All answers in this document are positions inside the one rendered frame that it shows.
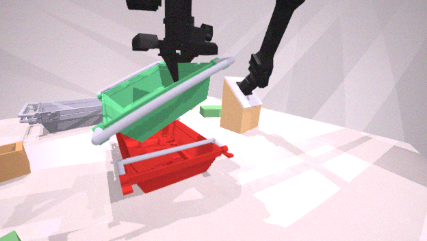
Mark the red plastic tray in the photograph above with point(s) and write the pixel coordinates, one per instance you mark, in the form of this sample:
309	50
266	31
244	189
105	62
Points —
143	173

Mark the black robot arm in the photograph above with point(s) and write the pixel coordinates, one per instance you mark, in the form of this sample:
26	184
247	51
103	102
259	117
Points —
261	63

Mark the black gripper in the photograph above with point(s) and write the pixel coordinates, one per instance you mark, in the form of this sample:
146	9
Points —
144	42

